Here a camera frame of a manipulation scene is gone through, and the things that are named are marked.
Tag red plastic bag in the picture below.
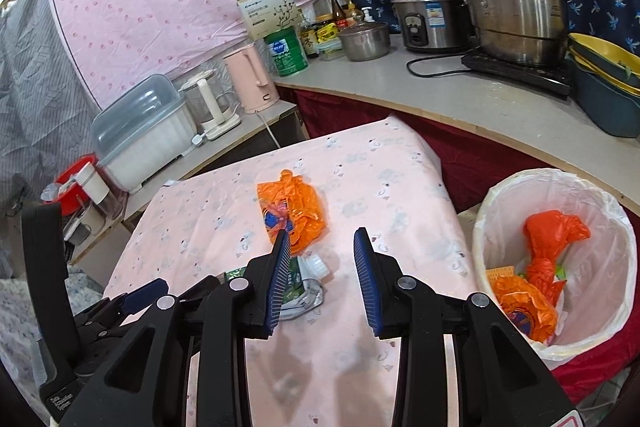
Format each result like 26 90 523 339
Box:
523 210 591 307

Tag yellow label jar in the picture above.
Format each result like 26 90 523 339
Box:
314 14 344 61

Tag stacked blue yellow basins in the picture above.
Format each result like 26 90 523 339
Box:
566 32 639 139

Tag white glass kettle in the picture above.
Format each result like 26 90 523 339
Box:
179 69 241 141

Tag squeezed toothpaste tube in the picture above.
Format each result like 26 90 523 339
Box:
224 252 331 321

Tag orange waffle cloth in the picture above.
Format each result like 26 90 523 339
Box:
486 265 515 285

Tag beige cardboard box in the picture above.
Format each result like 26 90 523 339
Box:
236 0 303 40

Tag pink electric kettle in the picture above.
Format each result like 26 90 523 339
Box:
224 43 280 114

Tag pink patterned tablecloth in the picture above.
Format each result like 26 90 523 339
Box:
106 117 476 426

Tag black power cable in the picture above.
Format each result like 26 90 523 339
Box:
406 52 474 79

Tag brown sauce bottle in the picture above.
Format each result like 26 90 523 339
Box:
330 0 348 28

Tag green milk powder can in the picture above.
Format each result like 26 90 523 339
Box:
264 26 308 77

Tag small steel pot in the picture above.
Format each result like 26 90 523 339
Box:
338 22 390 62

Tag black induction cooktop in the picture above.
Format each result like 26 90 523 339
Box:
461 50 573 100

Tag white dish rack box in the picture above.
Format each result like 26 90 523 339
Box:
90 74 198 193

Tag silver rice cooker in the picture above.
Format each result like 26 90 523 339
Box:
392 0 471 52

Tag white cup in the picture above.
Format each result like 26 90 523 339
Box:
75 162 110 205

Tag white-lined trash bin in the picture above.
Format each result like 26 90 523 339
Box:
472 168 638 369

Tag large steel steamer pot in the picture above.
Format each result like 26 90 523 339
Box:
464 0 568 66

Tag red plastic basket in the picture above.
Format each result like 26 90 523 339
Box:
53 154 98 217

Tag orange snack wrapper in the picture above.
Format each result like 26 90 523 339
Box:
256 169 326 256

